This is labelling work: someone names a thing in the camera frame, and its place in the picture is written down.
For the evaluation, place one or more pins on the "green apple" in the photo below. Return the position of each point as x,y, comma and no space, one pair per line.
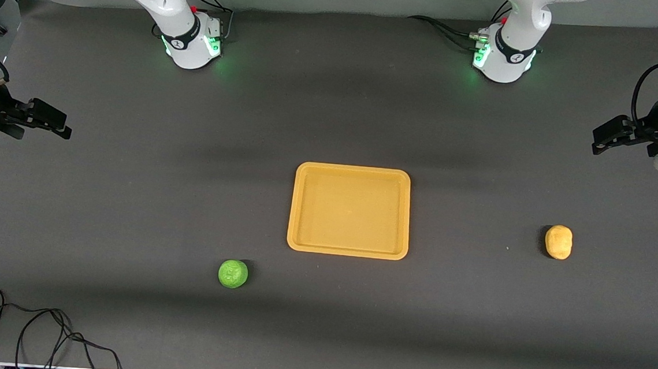
233,274

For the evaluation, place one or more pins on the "dark grey table mat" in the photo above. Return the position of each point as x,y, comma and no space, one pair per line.
319,323

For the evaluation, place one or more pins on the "yellow potato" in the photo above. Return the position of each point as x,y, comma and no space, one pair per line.
558,242

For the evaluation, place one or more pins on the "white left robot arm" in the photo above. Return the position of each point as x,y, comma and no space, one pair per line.
520,24

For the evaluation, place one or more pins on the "yellow plastic tray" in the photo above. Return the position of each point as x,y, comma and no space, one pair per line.
350,209

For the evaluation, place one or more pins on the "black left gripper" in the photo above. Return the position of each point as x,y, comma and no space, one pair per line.
644,131

